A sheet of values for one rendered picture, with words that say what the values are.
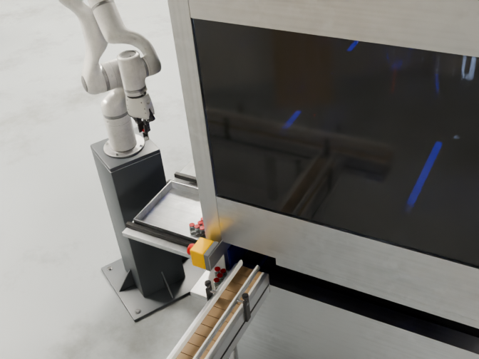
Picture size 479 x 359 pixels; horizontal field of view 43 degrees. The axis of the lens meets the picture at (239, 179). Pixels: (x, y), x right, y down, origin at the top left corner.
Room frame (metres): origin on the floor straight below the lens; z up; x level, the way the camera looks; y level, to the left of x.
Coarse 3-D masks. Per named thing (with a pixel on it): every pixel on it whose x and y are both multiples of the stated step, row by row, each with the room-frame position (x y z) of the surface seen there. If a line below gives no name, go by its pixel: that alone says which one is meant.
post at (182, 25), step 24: (168, 0) 1.54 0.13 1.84; (192, 24) 1.52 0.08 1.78; (192, 48) 1.51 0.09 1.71; (192, 72) 1.52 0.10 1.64; (192, 96) 1.53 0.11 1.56; (192, 120) 1.53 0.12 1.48; (192, 144) 1.54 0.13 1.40; (216, 192) 1.52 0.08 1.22; (216, 216) 1.51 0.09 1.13; (216, 240) 1.52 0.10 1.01; (216, 264) 1.53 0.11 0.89
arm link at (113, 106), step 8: (104, 64) 2.39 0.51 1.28; (112, 64) 2.39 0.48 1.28; (112, 72) 2.35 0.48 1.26; (112, 80) 2.34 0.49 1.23; (120, 80) 2.36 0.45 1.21; (112, 88) 2.35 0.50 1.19; (120, 88) 2.38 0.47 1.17; (112, 96) 2.38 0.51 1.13; (120, 96) 2.36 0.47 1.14; (104, 104) 2.36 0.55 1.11; (112, 104) 2.35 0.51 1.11; (120, 104) 2.34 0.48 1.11; (104, 112) 2.35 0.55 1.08; (112, 112) 2.33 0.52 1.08; (120, 112) 2.34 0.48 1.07
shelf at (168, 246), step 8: (192, 160) 2.19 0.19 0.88; (184, 168) 2.14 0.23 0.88; (192, 168) 2.13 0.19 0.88; (128, 232) 1.76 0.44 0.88; (136, 232) 1.76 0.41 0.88; (136, 240) 1.73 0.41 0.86; (144, 240) 1.71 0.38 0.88; (152, 240) 1.71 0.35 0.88; (160, 240) 1.70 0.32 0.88; (160, 248) 1.68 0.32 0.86; (168, 248) 1.66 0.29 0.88; (176, 248) 1.65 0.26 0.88; (184, 248) 1.64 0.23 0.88
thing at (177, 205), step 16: (160, 192) 1.95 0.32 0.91; (176, 192) 1.97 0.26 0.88; (192, 192) 1.96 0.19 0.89; (144, 208) 1.86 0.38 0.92; (160, 208) 1.89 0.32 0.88; (176, 208) 1.87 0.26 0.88; (192, 208) 1.86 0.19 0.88; (144, 224) 1.77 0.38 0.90; (160, 224) 1.79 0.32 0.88; (176, 224) 1.78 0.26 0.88; (192, 240) 1.65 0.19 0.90
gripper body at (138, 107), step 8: (128, 96) 2.06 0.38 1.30; (144, 96) 2.06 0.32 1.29; (128, 104) 2.08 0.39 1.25; (136, 104) 2.06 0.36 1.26; (144, 104) 2.04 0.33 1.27; (152, 104) 2.07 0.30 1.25; (128, 112) 2.09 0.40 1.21; (136, 112) 2.06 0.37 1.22; (144, 112) 2.04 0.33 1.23; (152, 112) 2.09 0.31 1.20
